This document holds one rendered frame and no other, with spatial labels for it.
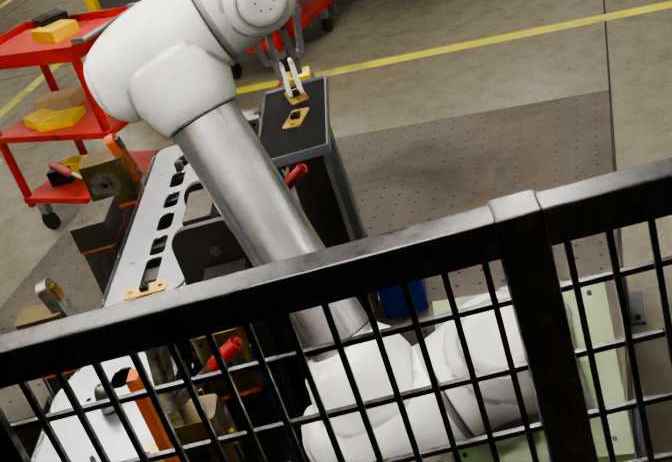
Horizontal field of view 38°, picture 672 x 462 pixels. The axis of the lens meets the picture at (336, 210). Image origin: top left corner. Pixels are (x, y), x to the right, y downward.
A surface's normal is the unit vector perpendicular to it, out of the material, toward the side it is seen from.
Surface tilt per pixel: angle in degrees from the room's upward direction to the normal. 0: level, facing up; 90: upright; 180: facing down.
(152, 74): 76
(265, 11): 87
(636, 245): 0
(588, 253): 0
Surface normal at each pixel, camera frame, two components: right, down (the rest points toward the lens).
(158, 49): 0.04, 0.25
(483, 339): -0.21, -0.37
